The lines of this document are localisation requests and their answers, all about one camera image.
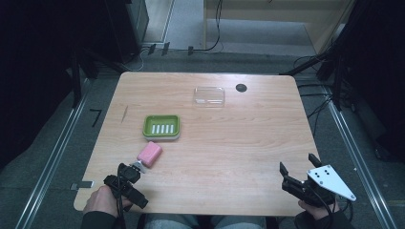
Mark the black table grommet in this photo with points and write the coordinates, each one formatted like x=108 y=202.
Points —
x=241 y=87

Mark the light wooden shelf unit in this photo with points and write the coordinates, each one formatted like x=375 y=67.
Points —
x=273 y=19

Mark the dark cabinet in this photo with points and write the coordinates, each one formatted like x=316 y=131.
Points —
x=127 y=28

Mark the clear plastic lid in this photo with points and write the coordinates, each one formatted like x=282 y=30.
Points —
x=209 y=96

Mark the black stand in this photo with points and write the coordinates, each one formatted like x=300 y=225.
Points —
x=76 y=79
x=321 y=62

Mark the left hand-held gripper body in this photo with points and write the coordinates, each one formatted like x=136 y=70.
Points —
x=129 y=189

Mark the green soap dish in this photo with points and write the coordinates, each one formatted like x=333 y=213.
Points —
x=161 y=128

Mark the person's left hand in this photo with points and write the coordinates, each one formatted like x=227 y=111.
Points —
x=102 y=200

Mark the pink soap bar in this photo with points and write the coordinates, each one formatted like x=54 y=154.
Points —
x=149 y=154

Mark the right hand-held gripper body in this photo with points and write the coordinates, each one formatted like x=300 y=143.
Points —
x=318 y=185

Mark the metal floor rail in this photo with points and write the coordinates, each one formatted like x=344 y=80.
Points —
x=359 y=159
x=51 y=159

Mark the person's right hand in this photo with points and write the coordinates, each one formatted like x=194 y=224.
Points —
x=313 y=210

